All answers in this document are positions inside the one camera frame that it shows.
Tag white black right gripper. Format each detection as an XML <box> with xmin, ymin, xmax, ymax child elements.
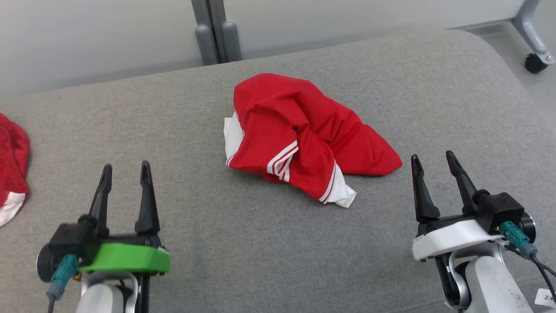
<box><xmin>411</xmin><ymin>150</ymin><xmax>504</xmax><ymax>262</ymax></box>

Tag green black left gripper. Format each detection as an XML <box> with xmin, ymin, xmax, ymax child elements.
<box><xmin>80</xmin><ymin>160</ymin><xmax>171</xmax><ymax>276</ymax></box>

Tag red shorts with white trim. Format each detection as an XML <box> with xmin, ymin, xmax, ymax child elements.
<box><xmin>0</xmin><ymin>113</ymin><xmax>31</xmax><ymax>227</ymax></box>

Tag red jersey with black number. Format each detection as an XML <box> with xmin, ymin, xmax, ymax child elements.
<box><xmin>224</xmin><ymin>73</ymin><xmax>403</xmax><ymax>208</ymax></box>

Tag grey fabric sofa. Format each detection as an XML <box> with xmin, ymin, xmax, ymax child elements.
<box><xmin>0</xmin><ymin>30</ymin><xmax>556</xmax><ymax>313</ymax></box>

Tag black caster wheel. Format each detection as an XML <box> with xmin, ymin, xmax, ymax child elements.
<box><xmin>525</xmin><ymin>53</ymin><xmax>549</xmax><ymax>73</ymax></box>

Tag black cable with teal connector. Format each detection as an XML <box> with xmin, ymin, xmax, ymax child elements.
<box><xmin>46</xmin><ymin>254</ymin><xmax>80</xmax><ymax>313</ymax></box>
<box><xmin>499</xmin><ymin>221</ymin><xmax>556</xmax><ymax>305</ymax></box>

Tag small white cable tag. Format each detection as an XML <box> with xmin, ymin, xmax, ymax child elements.
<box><xmin>534</xmin><ymin>288</ymin><xmax>556</xmax><ymax>309</ymax></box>

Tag grey metal frame leg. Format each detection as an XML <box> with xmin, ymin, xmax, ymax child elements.
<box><xmin>447</xmin><ymin>0</ymin><xmax>556</xmax><ymax>66</ymax></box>

